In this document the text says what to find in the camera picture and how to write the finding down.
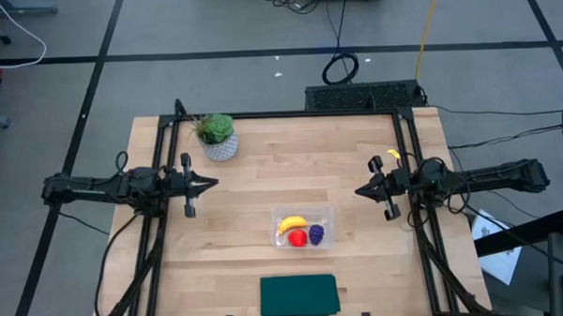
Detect yellow toy banana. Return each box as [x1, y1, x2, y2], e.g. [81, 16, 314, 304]
[276, 215, 309, 236]

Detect yellow hanging cable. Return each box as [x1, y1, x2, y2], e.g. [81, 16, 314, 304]
[411, 0, 445, 82]

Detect black vented computer case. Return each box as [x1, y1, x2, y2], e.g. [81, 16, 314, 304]
[303, 79, 426, 114]

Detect purple toy grapes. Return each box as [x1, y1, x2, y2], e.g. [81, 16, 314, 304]
[307, 223, 326, 247]

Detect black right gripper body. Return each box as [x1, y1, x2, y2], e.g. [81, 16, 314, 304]
[366, 154, 412, 222]

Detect black aluminium table frame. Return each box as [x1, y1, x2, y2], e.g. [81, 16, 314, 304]
[84, 87, 493, 316]

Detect clear plastic tupperware container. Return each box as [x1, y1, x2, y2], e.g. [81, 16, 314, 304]
[269, 203, 336, 252]

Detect red toy apple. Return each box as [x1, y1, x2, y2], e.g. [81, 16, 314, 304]
[287, 229, 309, 248]

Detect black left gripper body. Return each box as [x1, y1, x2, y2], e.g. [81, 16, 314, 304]
[166, 152, 196, 219]

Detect succulent in white patterned pot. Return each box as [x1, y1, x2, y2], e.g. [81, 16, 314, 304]
[188, 111, 239, 163]

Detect white cable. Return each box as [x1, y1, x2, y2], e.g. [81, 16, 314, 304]
[0, 0, 48, 70]

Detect white paper sheet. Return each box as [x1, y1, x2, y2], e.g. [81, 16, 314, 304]
[470, 208, 525, 287]

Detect dark green cloth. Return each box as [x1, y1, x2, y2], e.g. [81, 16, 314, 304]
[258, 273, 342, 316]

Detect thin black cable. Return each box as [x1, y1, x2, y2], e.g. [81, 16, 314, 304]
[447, 124, 563, 151]
[429, 99, 563, 121]

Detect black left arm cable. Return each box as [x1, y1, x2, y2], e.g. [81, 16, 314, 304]
[114, 150, 130, 173]

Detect black bar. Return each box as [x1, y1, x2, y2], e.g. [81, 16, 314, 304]
[473, 208, 563, 259]

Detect black hanging cable with coil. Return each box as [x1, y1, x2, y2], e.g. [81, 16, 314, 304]
[318, 0, 360, 86]

